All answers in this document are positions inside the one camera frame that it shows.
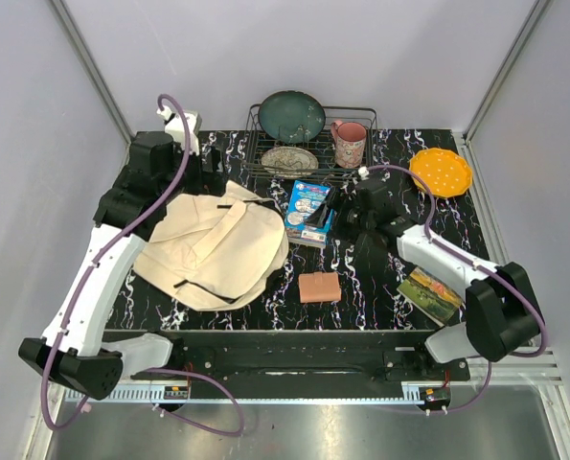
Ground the blue comic book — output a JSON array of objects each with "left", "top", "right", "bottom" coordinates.
[{"left": 285, "top": 180, "right": 331, "bottom": 249}]

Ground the cream canvas student bag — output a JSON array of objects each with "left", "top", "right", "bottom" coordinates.
[{"left": 133, "top": 181, "right": 288, "bottom": 311}]

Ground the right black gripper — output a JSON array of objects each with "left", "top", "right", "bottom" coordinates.
[{"left": 305, "top": 186, "right": 375, "bottom": 245}]

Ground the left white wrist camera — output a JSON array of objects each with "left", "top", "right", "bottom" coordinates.
[{"left": 156, "top": 105, "right": 202, "bottom": 156}]

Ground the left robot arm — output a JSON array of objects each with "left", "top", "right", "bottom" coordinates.
[{"left": 18, "top": 131, "right": 224, "bottom": 400}]

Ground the landscape cover thin book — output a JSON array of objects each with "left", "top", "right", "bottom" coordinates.
[{"left": 398, "top": 267, "right": 464, "bottom": 326}]

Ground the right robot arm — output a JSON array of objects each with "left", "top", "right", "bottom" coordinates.
[{"left": 305, "top": 179, "right": 547, "bottom": 380}]

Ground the pink patterned mug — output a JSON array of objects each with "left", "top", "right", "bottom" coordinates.
[{"left": 331, "top": 120, "right": 367, "bottom": 169}]

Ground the patterned beige small plate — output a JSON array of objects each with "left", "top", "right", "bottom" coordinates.
[{"left": 261, "top": 146, "right": 319, "bottom": 179}]

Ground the dark green ceramic plate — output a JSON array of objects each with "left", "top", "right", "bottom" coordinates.
[{"left": 258, "top": 90, "right": 326, "bottom": 145}]

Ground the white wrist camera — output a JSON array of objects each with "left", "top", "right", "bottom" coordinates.
[
  {"left": 156, "top": 105, "right": 202, "bottom": 156},
  {"left": 357, "top": 166, "right": 370, "bottom": 180}
]

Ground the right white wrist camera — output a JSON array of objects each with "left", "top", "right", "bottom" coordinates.
[{"left": 357, "top": 166, "right": 370, "bottom": 180}]

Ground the orange dotted plate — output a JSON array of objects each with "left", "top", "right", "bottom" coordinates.
[{"left": 409, "top": 148, "right": 473, "bottom": 198}]

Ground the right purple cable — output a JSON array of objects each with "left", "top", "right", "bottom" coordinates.
[{"left": 365, "top": 165, "right": 549, "bottom": 416}]

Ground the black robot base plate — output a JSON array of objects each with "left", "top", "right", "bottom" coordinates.
[{"left": 129, "top": 329, "right": 471, "bottom": 400}]

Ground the black wire dish rack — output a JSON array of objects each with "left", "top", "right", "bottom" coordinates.
[{"left": 241, "top": 103, "right": 378, "bottom": 184}]

